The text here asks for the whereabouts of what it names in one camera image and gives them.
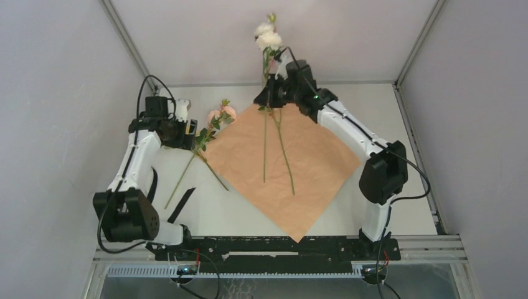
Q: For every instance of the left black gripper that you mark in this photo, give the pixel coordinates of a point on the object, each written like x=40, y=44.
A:
x=185, y=142

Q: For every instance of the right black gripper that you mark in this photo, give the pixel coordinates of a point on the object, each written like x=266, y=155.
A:
x=268, y=97

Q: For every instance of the pink fake flower stem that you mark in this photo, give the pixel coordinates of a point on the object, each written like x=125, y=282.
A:
x=276, y=115

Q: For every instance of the white fake flower stem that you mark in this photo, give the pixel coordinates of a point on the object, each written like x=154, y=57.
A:
x=269, y=42

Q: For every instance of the peach fake flower stem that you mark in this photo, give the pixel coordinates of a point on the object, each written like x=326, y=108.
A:
x=216, y=120

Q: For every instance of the orange wrapping paper sheet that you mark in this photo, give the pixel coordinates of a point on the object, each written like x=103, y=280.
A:
x=320, y=162

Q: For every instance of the yellow fake flower stem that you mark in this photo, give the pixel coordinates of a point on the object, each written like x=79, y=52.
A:
x=181, y=177

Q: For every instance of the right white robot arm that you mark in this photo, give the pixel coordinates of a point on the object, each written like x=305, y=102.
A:
x=384, y=163

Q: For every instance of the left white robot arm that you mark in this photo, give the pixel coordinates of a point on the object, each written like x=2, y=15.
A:
x=126, y=211

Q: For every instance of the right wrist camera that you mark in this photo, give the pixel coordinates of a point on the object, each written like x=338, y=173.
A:
x=299, y=71

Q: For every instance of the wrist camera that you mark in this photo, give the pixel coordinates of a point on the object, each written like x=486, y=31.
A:
x=299, y=71
x=156, y=106

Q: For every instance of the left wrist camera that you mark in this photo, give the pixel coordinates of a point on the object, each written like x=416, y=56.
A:
x=156, y=106

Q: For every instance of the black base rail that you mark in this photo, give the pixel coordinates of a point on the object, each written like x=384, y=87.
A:
x=315, y=255

